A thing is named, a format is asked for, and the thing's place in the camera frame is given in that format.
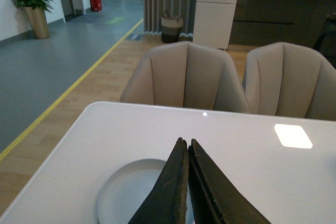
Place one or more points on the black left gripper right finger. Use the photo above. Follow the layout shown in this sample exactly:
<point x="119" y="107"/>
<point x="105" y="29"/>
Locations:
<point x="214" y="198"/>

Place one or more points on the white tall cabinet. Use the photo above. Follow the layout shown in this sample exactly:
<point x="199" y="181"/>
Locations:
<point x="213" y="22"/>

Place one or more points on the dark grey kitchen counter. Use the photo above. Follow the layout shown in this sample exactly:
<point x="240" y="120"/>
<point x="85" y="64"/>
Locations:
<point x="263" y="22"/>

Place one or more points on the red cabinet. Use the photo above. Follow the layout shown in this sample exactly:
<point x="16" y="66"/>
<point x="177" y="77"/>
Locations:
<point x="96" y="5"/>

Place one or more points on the beige chair left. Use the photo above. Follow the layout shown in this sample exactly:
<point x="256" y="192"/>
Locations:
<point x="187" y="75"/>

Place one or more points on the woven laundry basket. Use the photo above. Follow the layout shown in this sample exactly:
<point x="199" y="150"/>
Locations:
<point x="171" y="27"/>

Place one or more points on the beige chair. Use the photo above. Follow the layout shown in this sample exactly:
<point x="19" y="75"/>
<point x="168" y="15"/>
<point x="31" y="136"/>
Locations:
<point x="283" y="79"/>
<point x="187" y="75"/>

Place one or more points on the light blue plate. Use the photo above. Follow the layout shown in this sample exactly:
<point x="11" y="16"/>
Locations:
<point x="126" y="190"/>

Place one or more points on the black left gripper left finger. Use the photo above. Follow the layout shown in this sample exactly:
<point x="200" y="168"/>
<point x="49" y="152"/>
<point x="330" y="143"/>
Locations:
<point x="166" y="202"/>

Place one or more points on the potted green plant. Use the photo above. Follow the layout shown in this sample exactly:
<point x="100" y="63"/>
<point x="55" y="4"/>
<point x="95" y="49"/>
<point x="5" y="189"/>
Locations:
<point x="35" y="11"/>

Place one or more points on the dark grey washing machine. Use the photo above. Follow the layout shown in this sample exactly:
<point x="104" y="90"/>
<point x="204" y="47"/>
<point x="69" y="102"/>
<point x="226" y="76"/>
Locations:
<point x="325" y="43"/>

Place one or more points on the beige chair right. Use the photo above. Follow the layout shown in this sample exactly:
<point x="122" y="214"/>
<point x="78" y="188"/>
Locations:
<point x="283" y="79"/>

